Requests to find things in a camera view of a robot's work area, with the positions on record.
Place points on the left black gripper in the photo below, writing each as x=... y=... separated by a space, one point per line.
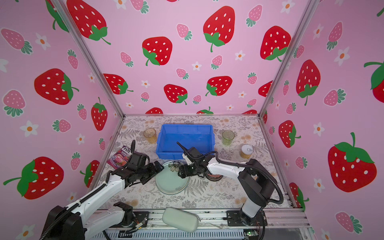
x=154 y=171

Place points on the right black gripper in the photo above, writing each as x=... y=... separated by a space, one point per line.
x=182 y=171

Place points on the pale green floral plate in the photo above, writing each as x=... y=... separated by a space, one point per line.
x=168 y=181

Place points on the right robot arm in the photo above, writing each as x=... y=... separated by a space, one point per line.
x=259 y=185

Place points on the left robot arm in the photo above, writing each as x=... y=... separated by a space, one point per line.
x=77 y=220

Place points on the blue plastic bin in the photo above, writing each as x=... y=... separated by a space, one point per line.
x=201 y=137

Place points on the dark bottom bowl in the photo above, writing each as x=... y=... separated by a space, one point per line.
x=214 y=179

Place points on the red patterned bowl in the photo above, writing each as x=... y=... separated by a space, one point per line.
x=209 y=174

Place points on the purple snack packet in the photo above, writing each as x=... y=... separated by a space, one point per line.
x=120 y=158

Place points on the amber glass cup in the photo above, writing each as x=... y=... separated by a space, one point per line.
x=150 y=135

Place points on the grey-green pouch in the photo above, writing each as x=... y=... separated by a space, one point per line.
x=181 y=220

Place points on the green glass cup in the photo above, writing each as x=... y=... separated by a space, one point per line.
x=227 y=137

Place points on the yellow can white lid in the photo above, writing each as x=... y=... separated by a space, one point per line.
x=246 y=151

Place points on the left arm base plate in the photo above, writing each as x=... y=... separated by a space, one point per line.
x=132 y=219

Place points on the aluminium front rail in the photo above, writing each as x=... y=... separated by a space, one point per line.
x=208 y=218

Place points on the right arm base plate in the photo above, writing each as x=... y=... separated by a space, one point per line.
x=240 y=219

